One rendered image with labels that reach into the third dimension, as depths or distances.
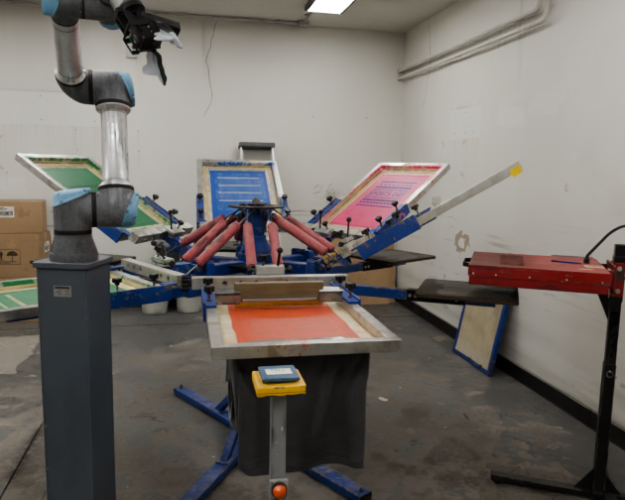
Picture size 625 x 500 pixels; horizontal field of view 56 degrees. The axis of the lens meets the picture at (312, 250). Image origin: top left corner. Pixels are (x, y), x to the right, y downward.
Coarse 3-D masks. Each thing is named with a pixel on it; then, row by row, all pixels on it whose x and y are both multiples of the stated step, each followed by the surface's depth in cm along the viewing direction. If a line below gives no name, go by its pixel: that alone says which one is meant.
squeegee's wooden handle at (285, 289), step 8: (240, 288) 231; (248, 288) 232; (256, 288) 233; (264, 288) 233; (272, 288) 234; (280, 288) 235; (288, 288) 235; (296, 288) 236; (304, 288) 237; (312, 288) 237; (320, 288) 238; (240, 296) 232; (248, 296) 232; (256, 296) 233; (264, 296) 234; (272, 296) 234; (280, 296) 235; (288, 296) 236; (296, 296) 236; (304, 296) 237; (312, 296) 238
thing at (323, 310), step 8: (288, 312) 228; (296, 312) 229; (304, 312) 229; (312, 312) 229; (320, 312) 229; (328, 312) 230; (328, 320) 218; (336, 320) 218; (336, 328) 207; (344, 328) 207; (344, 336) 198; (352, 336) 198
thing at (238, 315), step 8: (232, 312) 227; (240, 312) 227; (248, 312) 227; (256, 312) 227; (264, 312) 228; (272, 312) 228; (280, 312) 228; (232, 320) 215; (240, 320) 215; (240, 328) 205; (248, 328) 205; (240, 336) 195; (248, 336) 195
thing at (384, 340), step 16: (352, 304) 230; (208, 320) 201; (368, 320) 205; (208, 336) 192; (384, 336) 188; (224, 352) 172; (240, 352) 173; (256, 352) 174; (272, 352) 175; (288, 352) 176; (304, 352) 177; (320, 352) 178; (336, 352) 180; (352, 352) 181; (368, 352) 182
